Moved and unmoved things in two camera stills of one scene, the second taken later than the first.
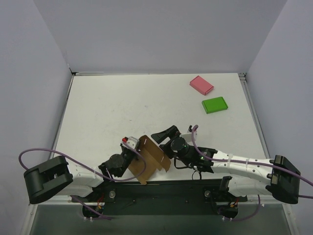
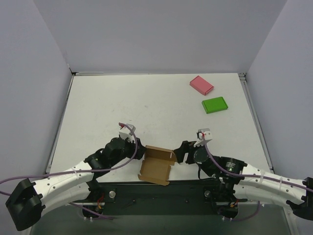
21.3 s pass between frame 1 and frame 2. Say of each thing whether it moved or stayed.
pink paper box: stayed
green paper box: stayed
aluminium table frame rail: stayed
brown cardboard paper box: moved
